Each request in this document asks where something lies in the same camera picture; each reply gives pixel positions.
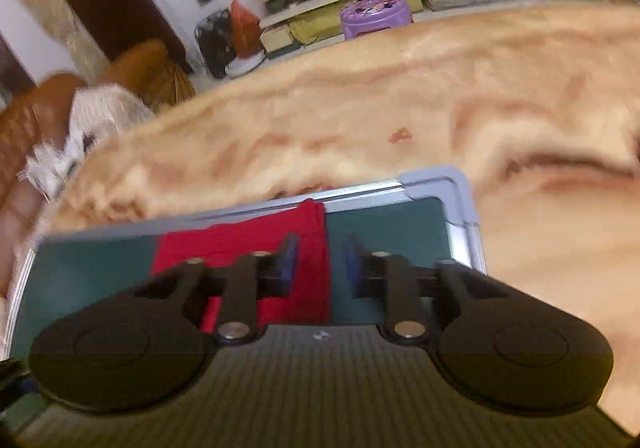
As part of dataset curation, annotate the white round floor scale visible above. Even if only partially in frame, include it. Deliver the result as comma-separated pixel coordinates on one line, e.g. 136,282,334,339
225,52,267,77

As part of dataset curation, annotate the brown leather sofa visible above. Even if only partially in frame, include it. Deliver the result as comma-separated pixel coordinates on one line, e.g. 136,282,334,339
0,40,196,289

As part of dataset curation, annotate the red cloth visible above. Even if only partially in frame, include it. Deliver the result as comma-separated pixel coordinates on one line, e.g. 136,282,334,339
150,198,333,333

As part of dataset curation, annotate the black bag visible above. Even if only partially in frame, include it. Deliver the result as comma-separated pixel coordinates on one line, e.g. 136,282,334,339
194,10,240,79

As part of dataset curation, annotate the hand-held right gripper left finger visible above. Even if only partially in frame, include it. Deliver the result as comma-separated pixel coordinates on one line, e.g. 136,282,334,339
132,232,301,346

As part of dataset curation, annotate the purple round tin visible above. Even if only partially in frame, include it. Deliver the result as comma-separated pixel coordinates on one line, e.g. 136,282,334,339
340,0,415,41

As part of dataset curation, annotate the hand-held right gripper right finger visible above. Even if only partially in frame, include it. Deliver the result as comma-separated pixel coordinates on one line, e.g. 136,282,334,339
345,234,508,348

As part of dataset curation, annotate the green board with metal frame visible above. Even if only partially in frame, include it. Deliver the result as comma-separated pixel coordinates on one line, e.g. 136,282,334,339
2,167,488,434

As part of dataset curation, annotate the white cardboard box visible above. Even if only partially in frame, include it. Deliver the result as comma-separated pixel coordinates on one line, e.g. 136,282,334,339
260,25,301,54

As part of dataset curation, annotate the orange plastic bag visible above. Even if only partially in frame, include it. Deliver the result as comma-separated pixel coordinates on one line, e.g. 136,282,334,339
229,0,266,62

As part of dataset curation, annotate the beige lace sofa cover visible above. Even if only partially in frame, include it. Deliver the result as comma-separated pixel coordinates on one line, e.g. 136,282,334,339
20,82,156,201

